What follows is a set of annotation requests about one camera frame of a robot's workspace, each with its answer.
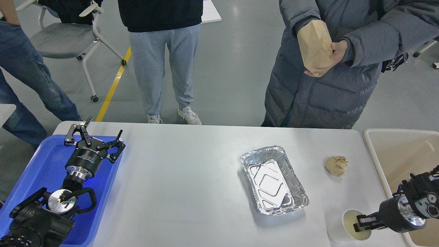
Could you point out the aluminium foil tray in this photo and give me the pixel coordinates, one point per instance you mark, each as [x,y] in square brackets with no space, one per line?
[276,188]

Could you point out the blue plastic tray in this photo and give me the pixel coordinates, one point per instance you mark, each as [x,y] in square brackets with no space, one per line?
[47,169]

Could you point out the white side table corner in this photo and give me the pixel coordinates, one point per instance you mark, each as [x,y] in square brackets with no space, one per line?
[5,112]

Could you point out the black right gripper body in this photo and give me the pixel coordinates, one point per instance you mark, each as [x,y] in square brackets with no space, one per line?
[397,214]

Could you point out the white paper cup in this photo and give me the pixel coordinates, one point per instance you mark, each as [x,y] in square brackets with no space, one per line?
[342,229]

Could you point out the person in grey sweatpants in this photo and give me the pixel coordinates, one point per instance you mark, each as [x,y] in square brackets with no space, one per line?
[155,26]

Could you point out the person in blue jeans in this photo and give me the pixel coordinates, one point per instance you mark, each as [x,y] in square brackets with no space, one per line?
[21,60]

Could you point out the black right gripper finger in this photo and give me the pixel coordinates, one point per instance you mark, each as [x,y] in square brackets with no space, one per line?
[365,226]
[362,218]

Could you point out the grey office chair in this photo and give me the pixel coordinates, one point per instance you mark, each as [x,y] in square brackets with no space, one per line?
[69,30]

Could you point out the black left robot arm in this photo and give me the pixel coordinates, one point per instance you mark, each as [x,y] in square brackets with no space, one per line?
[60,197]

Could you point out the person in grey puffer coat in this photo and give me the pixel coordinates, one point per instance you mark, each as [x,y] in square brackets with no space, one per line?
[376,31]

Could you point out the white flat box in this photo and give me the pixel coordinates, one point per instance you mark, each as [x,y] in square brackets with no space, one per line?
[210,13]

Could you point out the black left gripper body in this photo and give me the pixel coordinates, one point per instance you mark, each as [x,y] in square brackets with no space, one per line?
[85,161]

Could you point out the person left hand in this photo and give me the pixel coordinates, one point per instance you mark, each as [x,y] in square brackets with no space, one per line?
[339,50]

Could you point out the beige plastic bin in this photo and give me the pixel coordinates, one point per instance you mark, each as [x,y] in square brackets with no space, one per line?
[396,153]

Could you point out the crumpled brown paper ball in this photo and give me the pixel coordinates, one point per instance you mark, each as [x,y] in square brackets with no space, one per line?
[336,165]

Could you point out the brown paper bag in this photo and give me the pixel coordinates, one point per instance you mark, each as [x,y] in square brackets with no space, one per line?
[315,45]

